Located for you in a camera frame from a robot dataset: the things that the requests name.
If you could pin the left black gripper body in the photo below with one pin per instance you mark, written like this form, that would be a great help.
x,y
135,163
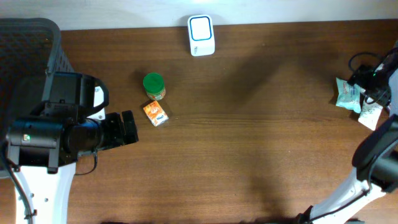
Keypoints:
x,y
112,130

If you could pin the teal wet wipes pack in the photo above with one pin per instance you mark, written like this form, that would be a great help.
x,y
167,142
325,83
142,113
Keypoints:
x,y
348,96

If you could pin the white floral tube gold cap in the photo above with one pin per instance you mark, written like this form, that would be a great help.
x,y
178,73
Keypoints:
x,y
370,114

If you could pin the orange tissue pack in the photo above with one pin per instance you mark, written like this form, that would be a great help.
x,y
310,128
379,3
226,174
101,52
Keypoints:
x,y
155,113

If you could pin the green round item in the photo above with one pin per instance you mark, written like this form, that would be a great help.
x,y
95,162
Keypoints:
x,y
154,86

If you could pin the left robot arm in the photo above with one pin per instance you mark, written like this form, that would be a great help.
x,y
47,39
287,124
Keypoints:
x,y
42,149

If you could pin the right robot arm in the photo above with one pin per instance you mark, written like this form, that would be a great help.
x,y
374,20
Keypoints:
x,y
374,173

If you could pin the white barcode scanner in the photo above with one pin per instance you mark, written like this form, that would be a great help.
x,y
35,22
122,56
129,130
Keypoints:
x,y
201,35

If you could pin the grey plastic mesh basket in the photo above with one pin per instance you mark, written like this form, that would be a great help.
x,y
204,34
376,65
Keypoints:
x,y
30,50

